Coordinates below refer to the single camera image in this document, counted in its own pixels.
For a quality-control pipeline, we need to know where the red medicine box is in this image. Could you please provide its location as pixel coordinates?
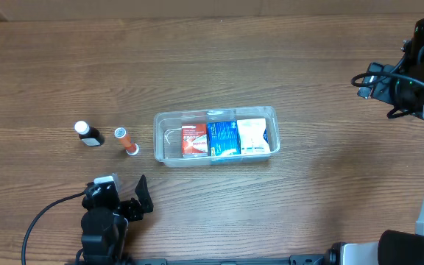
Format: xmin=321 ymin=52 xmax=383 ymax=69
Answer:
xmin=182 ymin=124 xmax=208 ymax=158

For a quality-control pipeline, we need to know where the dark bottle white cap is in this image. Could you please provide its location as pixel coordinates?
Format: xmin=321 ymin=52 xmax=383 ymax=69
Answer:
xmin=74 ymin=121 xmax=105 ymax=146

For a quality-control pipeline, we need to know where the orange tablet tube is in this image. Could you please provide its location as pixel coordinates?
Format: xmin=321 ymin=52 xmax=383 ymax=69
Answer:
xmin=114 ymin=127 xmax=139 ymax=156

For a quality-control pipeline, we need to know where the clear plastic container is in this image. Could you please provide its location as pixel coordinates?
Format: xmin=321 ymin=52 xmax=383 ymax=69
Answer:
xmin=154 ymin=106 xmax=280 ymax=167

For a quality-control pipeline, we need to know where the white medicine box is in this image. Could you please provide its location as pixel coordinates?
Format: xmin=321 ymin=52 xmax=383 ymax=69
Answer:
xmin=237 ymin=118 xmax=270 ymax=155

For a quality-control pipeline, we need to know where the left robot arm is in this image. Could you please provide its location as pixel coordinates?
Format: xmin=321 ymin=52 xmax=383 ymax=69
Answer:
xmin=74 ymin=174 xmax=154 ymax=265

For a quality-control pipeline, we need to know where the blue medicine box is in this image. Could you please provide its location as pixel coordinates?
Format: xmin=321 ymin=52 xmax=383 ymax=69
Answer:
xmin=207 ymin=121 xmax=240 ymax=157

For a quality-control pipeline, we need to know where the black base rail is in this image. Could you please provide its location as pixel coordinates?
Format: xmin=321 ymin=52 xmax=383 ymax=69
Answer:
xmin=64 ymin=253 xmax=393 ymax=265

